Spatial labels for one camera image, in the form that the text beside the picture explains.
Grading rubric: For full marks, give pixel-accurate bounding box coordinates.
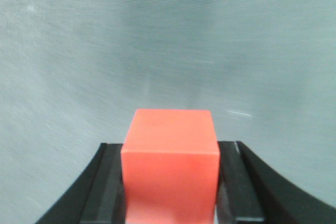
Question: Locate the orange magnetic cube block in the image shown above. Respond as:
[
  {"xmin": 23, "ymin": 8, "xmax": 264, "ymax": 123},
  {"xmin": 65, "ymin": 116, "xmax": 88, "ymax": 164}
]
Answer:
[{"xmin": 121, "ymin": 109, "xmax": 220, "ymax": 223}]

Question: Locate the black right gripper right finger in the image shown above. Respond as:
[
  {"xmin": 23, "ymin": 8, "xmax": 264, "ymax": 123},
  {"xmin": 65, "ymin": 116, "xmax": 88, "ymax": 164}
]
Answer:
[{"xmin": 216, "ymin": 141, "xmax": 335, "ymax": 223}]

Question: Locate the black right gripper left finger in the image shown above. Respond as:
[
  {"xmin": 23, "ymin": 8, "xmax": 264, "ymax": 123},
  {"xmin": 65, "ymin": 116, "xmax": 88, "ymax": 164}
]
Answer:
[{"xmin": 36, "ymin": 143, "xmax": 126, "ymax": 223}]

